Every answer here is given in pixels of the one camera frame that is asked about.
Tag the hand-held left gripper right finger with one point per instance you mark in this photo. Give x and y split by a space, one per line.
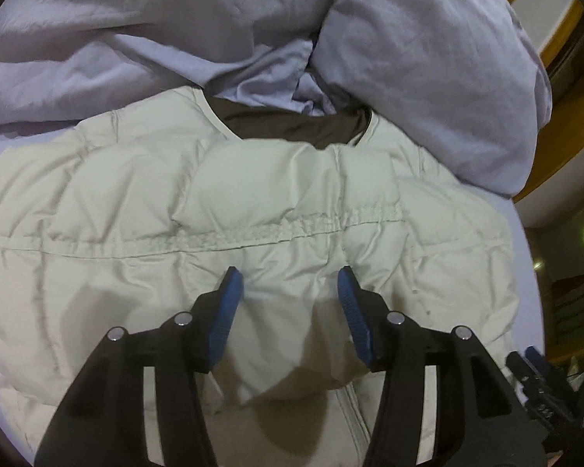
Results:
355 316

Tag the lavender pillow left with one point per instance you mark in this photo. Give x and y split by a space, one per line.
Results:
141 34

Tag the lavender pillow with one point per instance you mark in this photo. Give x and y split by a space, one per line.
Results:
418 73
141 34

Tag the white puffer jacket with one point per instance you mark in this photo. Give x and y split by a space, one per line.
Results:
141 194

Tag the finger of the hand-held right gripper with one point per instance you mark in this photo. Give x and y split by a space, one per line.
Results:
517 367
532 352

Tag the orange wooden frame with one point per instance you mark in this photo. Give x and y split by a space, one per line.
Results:
564 155

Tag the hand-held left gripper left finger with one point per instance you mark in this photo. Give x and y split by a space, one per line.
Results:
224 316

